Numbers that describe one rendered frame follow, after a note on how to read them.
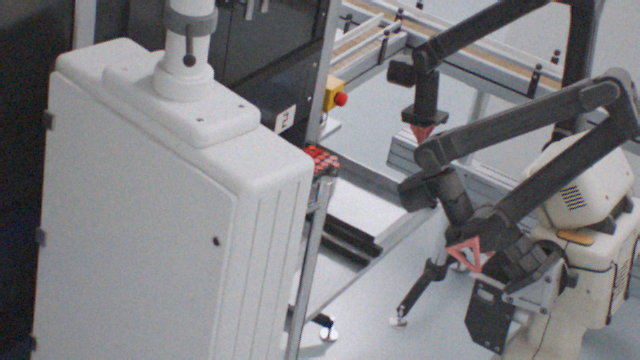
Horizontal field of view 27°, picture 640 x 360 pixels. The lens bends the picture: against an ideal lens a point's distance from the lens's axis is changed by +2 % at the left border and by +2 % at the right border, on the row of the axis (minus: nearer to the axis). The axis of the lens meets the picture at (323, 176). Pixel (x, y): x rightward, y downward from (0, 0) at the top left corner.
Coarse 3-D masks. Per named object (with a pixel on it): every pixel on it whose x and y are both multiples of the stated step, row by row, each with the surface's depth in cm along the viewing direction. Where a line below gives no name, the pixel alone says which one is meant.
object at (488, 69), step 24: (360, 0) 415; (384, 0) 418; (384, 24) 411; (408, 24) 412; (432, 24) 405; (408, 48) 409; (480, 48) 398; (504, 48) 401; (456, 72) 403; (480, 72) 399; (504, 72) 394; (528, 72) 397; (552, 72) 398; (504, 96) 397; (528, 96) 392; (600, 120) 384; (624, 144) 382
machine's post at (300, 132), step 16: (336, 0) 327; (336, 16) 331; (336, 32) 335; (320, 64) 335; (320, 80) 339; (320, 96) 343; (320, 112) 347; (288, 128) 348; (304, 128) 345; (304, 144) 348
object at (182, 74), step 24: (168, 0) 212; (192, 0) 207; (168, 24) 210; (192, 24) 209; (216, 24) 213; (168, 48) 214; (192, 48) 205; (168, 72) 215; (192, 72) 215; (168, 96) 216; (192, 96) 216
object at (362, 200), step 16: (320, 144) 344; (352, 160) 340; (352, 176) 339; (368, 176) 339; (384, 176) 336; (336, 192) 331; (352, 192) 333; (368, 192) 334; (384, 192) 335; (336, 208) 325; (352, 208) 326; (368, 208) 328; (384, 208) 329; (400, 208) 330; (352, 224) 314; (368, 224) 321; (384, 224) 323; (400, 224) 323
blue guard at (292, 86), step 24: (288, 72) 321; (312, 72) 333; (240, 96) 305; (264, 96) 315; (288, 96) 326; (312, 96) 339; (264, 120) 320; (24, 216) 251; (0, 240) 247; (24, 240) 254; (0, 264) 251; (24, 264) 257; (0, 288) 254; (24, 288) 261
